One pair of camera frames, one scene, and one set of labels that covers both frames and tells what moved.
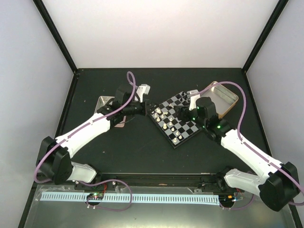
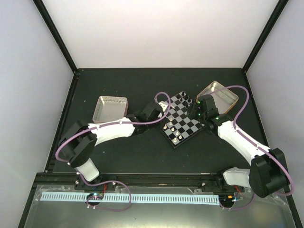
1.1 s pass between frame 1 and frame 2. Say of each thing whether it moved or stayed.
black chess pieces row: stayed
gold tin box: stayed
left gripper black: moved
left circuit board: stayed
